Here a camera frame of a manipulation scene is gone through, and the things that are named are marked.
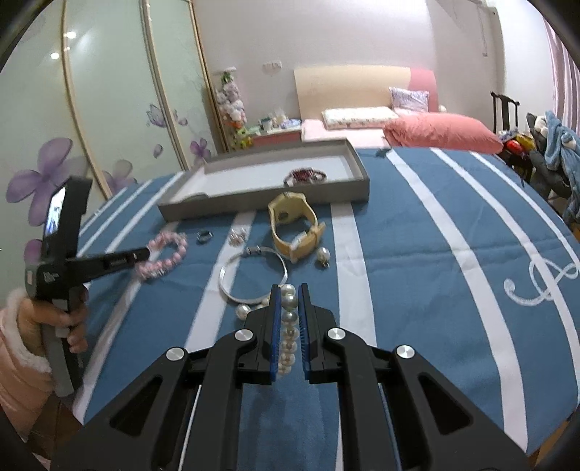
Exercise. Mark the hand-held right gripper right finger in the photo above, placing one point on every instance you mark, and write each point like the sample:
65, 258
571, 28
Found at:
303, 337

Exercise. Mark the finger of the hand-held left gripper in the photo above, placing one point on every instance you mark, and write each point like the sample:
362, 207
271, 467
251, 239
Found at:
113, 261

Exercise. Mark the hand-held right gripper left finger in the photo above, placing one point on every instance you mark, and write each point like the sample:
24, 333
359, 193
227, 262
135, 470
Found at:
273, 337

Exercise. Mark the silver bangle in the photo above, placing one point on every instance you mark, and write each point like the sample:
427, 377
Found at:
283, 265

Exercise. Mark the pearl earring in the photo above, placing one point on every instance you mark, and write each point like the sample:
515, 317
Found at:
324, 256
242, 311

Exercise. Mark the yellow wrist watch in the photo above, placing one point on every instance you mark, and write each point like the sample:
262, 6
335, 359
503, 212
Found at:
290, 213

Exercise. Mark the grey jewelry tray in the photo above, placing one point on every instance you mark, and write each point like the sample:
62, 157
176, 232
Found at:
253, 179

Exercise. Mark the person's left forearm pink sleeve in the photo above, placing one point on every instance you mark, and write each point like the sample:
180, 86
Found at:
18, 385

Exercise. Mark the person's left hand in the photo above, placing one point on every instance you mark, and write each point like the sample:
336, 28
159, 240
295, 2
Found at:
77, 330

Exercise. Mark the floral sliding door wardrobe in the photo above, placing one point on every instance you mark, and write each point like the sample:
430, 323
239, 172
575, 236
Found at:
104, 113

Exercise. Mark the blue white striped blanket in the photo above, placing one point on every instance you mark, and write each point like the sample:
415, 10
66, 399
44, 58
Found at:
430, 271

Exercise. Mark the column of plush toys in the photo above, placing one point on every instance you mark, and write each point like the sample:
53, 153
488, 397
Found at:
232, 104

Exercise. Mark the pink beige nightstand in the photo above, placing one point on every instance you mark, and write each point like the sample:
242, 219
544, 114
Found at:
276, 138

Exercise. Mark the bed with pink sheet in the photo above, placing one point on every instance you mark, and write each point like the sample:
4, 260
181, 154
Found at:
344, 135

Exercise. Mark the white floral pillow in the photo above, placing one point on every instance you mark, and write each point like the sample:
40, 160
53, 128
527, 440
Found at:
358, 117

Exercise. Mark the folded pink quilt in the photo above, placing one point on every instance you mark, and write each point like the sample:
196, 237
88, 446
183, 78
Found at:
439, 131

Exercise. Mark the beige pink headboard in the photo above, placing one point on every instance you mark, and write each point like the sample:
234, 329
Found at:
344, 88

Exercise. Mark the lavender pillow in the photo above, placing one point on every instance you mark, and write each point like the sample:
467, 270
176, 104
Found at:
410, 99

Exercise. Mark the dark padded chair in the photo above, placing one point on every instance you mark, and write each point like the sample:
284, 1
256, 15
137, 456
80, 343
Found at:
541, 167

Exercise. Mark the dark wooden chair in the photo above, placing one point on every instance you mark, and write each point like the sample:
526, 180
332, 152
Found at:
505, 113

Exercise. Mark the blue fleece garment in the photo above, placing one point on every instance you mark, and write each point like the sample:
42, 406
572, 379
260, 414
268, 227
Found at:
562, 149

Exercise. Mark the pink curtain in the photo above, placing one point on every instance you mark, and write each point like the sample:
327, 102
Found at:
564, 77

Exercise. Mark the white wall socket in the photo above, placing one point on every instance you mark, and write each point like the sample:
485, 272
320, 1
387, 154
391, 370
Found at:
272, 66

